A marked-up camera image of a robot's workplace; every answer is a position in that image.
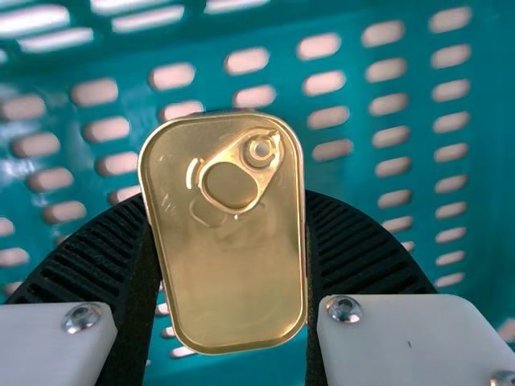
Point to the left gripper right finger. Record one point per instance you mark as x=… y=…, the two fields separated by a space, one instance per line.
x=362 y=257

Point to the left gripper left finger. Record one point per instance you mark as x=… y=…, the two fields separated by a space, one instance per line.
x=80 y=261

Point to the gold rectangular tin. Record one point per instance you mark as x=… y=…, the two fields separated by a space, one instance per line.
x=233 y=261

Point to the teal shopping basket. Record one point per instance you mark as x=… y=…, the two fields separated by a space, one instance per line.
x=414 y=120

